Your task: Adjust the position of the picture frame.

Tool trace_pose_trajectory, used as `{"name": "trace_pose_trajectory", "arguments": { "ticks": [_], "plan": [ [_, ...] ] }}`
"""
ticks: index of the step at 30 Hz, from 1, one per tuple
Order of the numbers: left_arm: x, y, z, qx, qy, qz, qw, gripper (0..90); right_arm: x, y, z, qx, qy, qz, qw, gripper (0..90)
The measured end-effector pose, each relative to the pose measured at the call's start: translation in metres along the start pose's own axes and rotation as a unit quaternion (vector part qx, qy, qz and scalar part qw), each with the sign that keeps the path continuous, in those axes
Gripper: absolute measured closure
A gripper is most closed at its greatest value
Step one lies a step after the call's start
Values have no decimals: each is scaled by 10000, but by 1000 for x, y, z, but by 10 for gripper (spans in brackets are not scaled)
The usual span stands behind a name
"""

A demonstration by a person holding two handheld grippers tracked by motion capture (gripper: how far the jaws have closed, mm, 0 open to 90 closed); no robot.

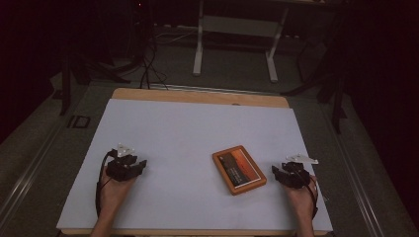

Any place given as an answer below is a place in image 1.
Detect white table sheet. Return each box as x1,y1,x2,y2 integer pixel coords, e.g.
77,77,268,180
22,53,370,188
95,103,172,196
55,98,334,232

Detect black floor cables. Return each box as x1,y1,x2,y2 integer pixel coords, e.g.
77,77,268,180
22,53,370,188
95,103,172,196
137,19,199,91

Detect orange flat box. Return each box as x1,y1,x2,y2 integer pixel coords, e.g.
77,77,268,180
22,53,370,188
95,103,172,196
211,144,268,197

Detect person's right hand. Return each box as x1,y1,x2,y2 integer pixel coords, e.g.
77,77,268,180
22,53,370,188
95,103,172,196
284,175,319,215

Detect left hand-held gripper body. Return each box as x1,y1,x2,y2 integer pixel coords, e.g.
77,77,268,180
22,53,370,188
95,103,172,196
105,142,139,183

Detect white metal desk frame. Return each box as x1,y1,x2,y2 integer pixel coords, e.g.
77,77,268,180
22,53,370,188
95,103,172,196
192,0,291,84

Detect person's left hand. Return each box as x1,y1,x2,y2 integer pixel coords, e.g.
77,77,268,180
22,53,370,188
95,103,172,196
98,166,136,213

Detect black metal stand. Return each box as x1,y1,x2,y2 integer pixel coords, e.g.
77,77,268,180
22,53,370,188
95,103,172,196
280,33,350,135
48,48,132,117

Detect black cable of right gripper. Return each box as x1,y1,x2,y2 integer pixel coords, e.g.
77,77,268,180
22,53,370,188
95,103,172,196
297,171,320,221

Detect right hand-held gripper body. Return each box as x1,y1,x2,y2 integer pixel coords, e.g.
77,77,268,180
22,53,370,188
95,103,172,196
280,153,320,190

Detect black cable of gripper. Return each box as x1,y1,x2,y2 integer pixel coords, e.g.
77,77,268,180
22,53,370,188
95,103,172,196
297,171,320,221
95,150,117,219

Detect black floor socket plate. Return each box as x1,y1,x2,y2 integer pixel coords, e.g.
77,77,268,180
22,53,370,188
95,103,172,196
66,115,92,129

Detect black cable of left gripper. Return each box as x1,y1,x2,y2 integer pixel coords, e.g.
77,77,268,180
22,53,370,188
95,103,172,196
95,150,117,219

